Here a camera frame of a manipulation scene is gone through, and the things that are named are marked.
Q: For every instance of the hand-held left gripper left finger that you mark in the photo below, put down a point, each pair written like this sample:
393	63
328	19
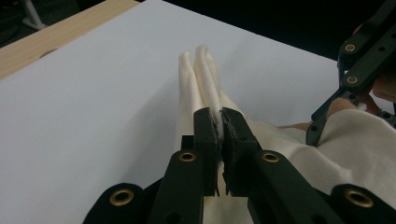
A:
205	140

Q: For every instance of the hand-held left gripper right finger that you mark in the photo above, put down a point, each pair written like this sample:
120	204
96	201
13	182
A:
239	149

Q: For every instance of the cream baby bodysuit brown trim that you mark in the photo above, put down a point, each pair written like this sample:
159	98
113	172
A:
342	146

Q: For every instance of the wooden table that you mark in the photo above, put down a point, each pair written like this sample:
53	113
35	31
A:
46	40

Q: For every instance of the grey metal stand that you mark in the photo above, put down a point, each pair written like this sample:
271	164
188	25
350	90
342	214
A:
32	17

